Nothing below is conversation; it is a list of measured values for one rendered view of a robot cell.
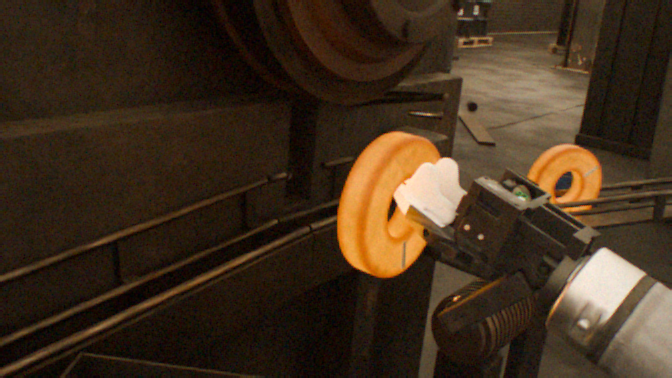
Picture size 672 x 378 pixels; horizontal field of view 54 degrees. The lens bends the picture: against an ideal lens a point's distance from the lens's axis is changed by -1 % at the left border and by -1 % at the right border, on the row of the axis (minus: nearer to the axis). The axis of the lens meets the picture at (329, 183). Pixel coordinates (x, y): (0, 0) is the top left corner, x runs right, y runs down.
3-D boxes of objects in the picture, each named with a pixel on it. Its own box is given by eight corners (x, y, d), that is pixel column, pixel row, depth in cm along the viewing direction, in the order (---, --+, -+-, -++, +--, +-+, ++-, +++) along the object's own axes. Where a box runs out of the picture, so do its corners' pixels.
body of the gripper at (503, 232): (503, 163, 67) (611, 230, 61) (469, 232, 71) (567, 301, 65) (465, 176, 61) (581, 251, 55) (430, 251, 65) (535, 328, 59)
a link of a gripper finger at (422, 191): (405, 138, 69) (478, 185, 65) (386, 186, 72) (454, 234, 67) (388, 142, 67) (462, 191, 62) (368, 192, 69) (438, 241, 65)
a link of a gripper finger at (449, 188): (422, 135, 71) (492, 179, 67) (402, 181, 74) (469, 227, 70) (405, 138, 69) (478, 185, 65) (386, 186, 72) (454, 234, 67)
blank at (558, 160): (540, 234, 132) (550, 241, 129) (512, 174, 125) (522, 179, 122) (600, 189, 133) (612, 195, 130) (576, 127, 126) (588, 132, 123)
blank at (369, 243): (336, 150, 64) (363, 158, 62) (424, 116, 75) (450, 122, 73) (333, 291, 70) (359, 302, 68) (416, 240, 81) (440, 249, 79)
